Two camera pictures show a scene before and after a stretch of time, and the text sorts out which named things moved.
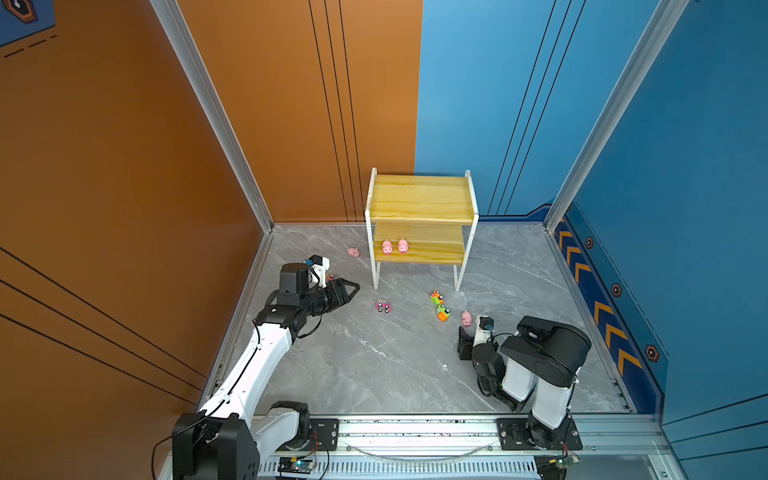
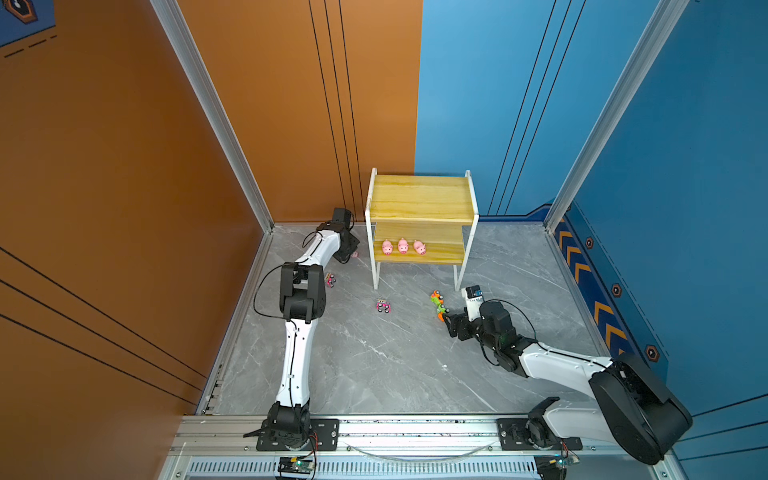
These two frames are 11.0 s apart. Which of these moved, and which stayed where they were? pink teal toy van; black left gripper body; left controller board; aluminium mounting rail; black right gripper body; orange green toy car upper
Moved: black right gripper body; black left gripper body
Stayed: aluminium mounting rail; left controller board; pink teal toy van; orange green toy car upper
